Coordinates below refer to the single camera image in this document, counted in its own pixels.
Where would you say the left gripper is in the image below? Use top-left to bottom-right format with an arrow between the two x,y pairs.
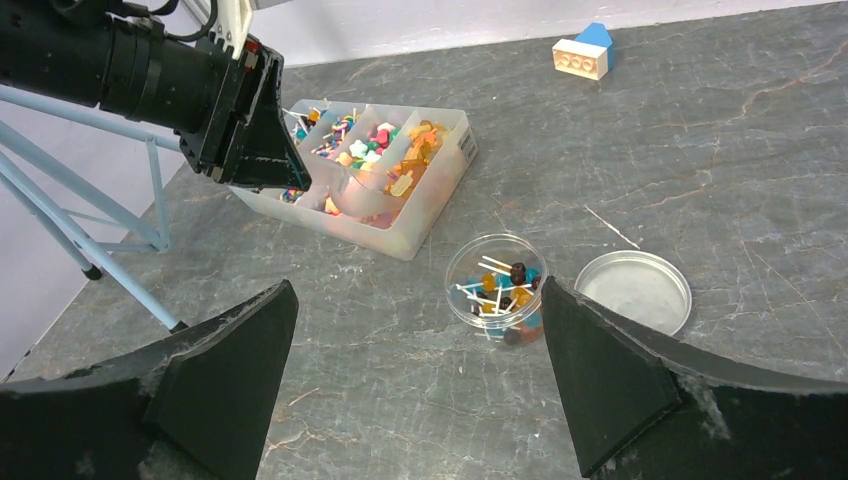
99,19 -> 312,191

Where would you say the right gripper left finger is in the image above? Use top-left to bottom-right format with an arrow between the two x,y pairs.
1,281 -> 299,479

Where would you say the round jar lid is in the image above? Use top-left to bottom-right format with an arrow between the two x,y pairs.
574,250 -> 693,336

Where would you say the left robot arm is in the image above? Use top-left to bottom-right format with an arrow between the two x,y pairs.
1,1 -> 312,191

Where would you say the light blue tripod stand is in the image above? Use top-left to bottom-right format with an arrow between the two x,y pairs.
0,82 -> 190,334

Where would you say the clear plastic scoop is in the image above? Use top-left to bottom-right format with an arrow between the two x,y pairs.
299,157 -> 407,218

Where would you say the clear compartment candy box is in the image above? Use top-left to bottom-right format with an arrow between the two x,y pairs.
232,99 -> 478,260

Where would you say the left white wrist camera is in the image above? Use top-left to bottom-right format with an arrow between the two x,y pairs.
181,0 -> 288,60

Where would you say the toy block house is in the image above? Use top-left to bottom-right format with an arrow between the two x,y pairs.
552,22 -> 615,81

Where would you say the clear round plastic jar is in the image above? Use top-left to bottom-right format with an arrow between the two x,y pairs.
444,233 -> 548,347

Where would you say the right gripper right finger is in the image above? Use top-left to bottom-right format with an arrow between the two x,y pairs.
541,277 -> 847,479

